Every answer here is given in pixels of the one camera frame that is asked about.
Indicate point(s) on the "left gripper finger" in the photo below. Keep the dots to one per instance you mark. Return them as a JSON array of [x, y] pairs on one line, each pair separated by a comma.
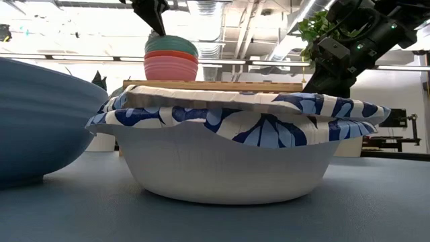
[[156, 21]]

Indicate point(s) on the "teal plastic bowl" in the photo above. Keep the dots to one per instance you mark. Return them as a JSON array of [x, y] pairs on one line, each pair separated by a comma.
[[171, 45]]

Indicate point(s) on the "pink plastic bowl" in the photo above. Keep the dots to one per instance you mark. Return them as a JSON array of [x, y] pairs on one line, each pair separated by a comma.
[[171, 70]]

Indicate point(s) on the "blue floral paper bowl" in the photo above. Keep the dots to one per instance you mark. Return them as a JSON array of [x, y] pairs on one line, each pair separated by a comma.
[[218, 168], [201, 97]]

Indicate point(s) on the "blue plastic bowl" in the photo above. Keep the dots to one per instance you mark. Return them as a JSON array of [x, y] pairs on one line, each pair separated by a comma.
[[40, 121]]

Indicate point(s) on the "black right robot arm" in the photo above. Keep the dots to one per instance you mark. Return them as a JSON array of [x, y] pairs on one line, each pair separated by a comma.
[[379, 30]]

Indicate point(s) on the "wooden slatted shelf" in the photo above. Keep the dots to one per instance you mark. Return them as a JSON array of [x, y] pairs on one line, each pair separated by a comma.
[[235, 85]]

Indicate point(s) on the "potted leafy green tree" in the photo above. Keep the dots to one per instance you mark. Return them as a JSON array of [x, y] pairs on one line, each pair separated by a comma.
[[310, 27]]

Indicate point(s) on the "black monitor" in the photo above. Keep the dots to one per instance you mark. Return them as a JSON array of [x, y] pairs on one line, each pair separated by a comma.
[[398, 118]]

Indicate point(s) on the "black desk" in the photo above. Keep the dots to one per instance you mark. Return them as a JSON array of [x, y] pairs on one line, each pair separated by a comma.
[[389, 142]]

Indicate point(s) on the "potted snake plant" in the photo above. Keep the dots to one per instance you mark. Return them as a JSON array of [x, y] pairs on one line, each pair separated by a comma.
[[100, 142]]

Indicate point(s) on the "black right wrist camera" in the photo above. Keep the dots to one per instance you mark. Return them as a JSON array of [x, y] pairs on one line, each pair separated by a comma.
[[332, 48]]

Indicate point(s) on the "black table frame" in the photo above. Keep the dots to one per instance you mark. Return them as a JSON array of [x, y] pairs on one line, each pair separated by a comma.
[[396, 156]]

